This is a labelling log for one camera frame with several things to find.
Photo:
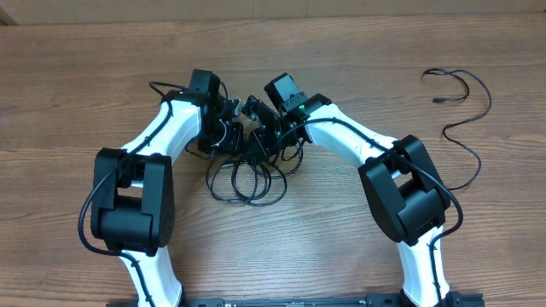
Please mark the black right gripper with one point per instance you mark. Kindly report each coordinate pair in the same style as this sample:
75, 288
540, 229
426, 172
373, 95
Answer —
262, 139

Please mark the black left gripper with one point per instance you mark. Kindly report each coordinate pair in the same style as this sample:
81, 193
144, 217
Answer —
233, 146

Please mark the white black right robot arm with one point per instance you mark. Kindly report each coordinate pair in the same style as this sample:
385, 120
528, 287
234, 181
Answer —
405, 194

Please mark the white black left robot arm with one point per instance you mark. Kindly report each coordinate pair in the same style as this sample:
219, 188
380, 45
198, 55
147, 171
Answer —
130, 211

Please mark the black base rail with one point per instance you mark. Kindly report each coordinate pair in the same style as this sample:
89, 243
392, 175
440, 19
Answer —
298, 302

